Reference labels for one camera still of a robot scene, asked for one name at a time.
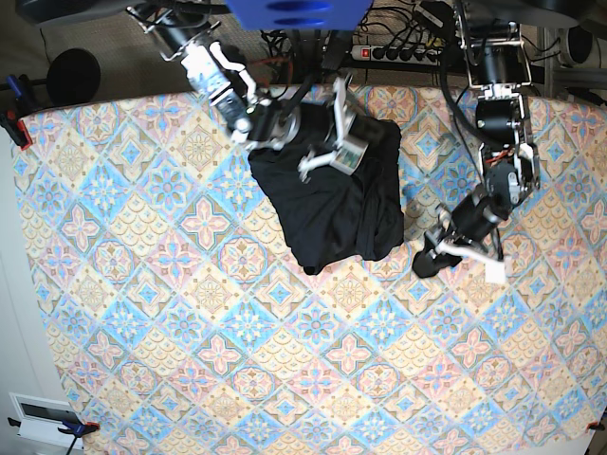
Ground black t-shirt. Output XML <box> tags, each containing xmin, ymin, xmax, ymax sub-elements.
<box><xmin>248</xmin><ymin>102</ymin><xmax>404</xmax><ymax>275</ymax></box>

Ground blue clamp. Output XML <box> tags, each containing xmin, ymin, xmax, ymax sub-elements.
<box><xmin>1</xmin><ymin>74</ymin><xmax>33</xmax><ymax>150</ymax></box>
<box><xmin>8</xmin><ymin>418</ymin><xmax>100</xmax><ymax>454</ymax></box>

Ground white power strip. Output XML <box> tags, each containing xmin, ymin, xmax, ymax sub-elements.
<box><xmin>350</xmin><ymin>45</ymin><xmax>440</xmax><ymax>65</ymax></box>

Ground white speaker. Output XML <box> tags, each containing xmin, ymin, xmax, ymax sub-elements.
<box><xmin>561</xmin><ymin>26</ymin><xmax>594</xmax><ymax>66</ymax></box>

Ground orange clamp lower right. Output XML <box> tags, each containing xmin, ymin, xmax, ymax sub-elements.
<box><xmin>586</xmin><ymin>421</ymin><xmax>606</xmax><ymax>431</ymax></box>

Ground black round stool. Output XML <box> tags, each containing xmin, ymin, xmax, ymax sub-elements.
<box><xmin>46</xmin><ymin>48</ymin><xmax>101</xmax><ymax>106</ymax></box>

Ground blue clamp upper left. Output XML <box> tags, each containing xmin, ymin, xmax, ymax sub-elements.
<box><xmin>1</xmin><ymin>74</ymin><xmax>33</xmax><ymax>150</ymax></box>

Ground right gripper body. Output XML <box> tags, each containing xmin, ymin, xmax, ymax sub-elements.
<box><xmin>230</xmin><ymin>77</ymin><xmax>379</xmax><ymax>151</ymax></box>

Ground patterned tablecloth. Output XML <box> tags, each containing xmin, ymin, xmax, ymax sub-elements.
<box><xmin>11</xmin><ymin>87</ymin><xmax>606</xmax><ymax>454</ymax></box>

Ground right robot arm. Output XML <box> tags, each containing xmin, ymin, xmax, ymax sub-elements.
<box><xmin>15</xmin><ymin>1</ymin><xmax>383</xmax><ymax>180</ymax></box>

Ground blue clamp lower left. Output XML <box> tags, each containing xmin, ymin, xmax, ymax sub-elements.
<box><xmin>8</xmin><ymin>418</ymin><xmax>100</xmax><ymax>454</ymax></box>

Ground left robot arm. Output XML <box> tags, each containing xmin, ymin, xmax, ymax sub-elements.
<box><xmin>413</xmin><ymin>1</ymin><xmax>595</xmax><ymax>283</ymax></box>

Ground white floor box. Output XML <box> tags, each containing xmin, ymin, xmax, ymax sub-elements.
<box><xmin>9</xmin><ymin>392</ymin><xmax>79</xmax><ymax>448</ymax></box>

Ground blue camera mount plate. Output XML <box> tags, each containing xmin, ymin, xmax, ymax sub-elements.
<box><xmin>226</xmin><ymin>0</ymin><xmax>373</xmax><ymax>31</ymax></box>

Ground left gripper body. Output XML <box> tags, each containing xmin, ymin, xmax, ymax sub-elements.
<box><xmin>412</xmin><ymin>187</ymin><xmax>512</xmax><ymax>279</ymax></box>

